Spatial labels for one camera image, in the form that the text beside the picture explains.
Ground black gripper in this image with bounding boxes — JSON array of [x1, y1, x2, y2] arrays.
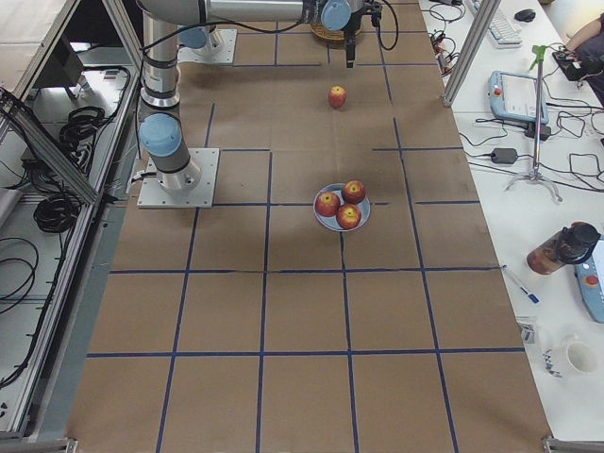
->
[[343, 0, 363, 69]]

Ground red yellow apple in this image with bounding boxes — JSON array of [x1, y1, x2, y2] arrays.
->
[[327, 85, 347, 109]]

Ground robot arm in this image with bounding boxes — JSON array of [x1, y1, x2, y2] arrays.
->
[[178, 25, 223, 55], [138, 0, 369, 192]]

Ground woven wicker basket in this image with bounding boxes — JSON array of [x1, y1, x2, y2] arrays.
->
[[310, 24, 345, 49]]

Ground red apple plate back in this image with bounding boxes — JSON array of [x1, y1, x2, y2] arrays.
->
[[341, 179, 366, 205]]

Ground red apple plate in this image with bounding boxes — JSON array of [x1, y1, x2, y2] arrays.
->
[[314, 191, 341, 217], [341, 179, 366, 205], [336, 204, 362, 230]]

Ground red apple plate left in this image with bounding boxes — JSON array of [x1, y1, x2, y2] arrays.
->
[[314, 191, 341, 217]]

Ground red apple plate front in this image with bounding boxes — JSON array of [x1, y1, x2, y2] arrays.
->
[[336, 204, 362, 230]]

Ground white round plate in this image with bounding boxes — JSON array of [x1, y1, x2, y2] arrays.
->
[[313, 183, 371, 232]]

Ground white keyboard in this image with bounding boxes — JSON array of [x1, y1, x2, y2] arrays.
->
[[488, 9, 523, 49]]

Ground teach pendant tablet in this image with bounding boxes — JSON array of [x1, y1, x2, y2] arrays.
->
[[488, 71, 537, 123]]

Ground black computer mouse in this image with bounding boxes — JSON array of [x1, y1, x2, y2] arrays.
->
[[514, 8, 536, 23]]

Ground black power brick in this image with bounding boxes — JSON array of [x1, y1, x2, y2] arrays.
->
[[490, 147, 518, 164]]

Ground green reacher grabber tool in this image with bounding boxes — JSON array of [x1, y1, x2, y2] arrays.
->
[[505, 45, 562, 203]]

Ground dark water bottle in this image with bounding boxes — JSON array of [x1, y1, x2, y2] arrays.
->
[[526, 221, 600, 275]]

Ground blue white pen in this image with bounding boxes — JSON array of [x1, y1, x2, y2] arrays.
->
[[501, 264, 540, 304]]

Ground white mug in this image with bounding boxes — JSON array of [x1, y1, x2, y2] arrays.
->
[[542, 335, 598, 378]]

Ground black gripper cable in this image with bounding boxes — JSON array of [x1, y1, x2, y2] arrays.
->
[[362, 0, 401, 52]]

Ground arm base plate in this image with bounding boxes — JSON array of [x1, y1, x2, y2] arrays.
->
[[177, 27, 237, 65], [137, 148, 220, 209]]

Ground right side frame post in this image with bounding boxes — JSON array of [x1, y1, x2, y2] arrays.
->
[[442, 0, 500, 108]]

